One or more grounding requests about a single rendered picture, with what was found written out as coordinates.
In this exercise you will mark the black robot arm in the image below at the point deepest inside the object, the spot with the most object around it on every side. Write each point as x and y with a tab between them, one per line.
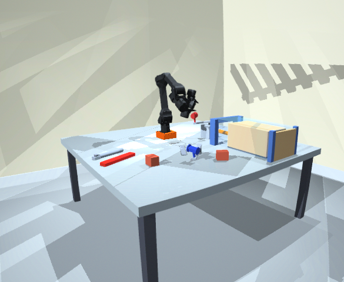
165	115

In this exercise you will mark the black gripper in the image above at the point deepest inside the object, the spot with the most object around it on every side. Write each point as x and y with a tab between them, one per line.
190	93

